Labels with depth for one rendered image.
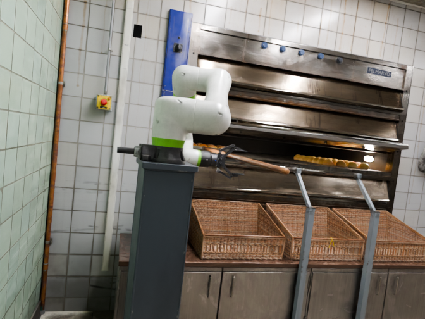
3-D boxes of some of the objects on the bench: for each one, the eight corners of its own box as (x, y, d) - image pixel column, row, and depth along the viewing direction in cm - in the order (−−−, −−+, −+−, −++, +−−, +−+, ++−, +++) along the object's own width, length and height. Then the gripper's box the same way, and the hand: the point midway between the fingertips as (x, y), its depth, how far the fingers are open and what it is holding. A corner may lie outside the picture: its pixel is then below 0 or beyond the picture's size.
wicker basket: (184, 235, 248) (188, 197, 246) (255, 237, 264) (259, 202, 262) (199, 259, 202) (204, 214, 200) (284, 260, 217) (289, 218, 215)
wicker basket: (326, 239, 279) (330, 206, 277) (381, 241, 295) (386, 209, 293) (367, 262, 232) (374, 223, 231) (431, 262, 248) (437, 225, 246)
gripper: (210, 137, 194) (245, 141, 199) (205, 180, 195) (240, 183, 201) (213, 137, 187) (250, 142, 192) (208, 181, 188) (244, 185, 193)
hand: (243, 162), depth 196 cm, fingers open, 13 cm apart
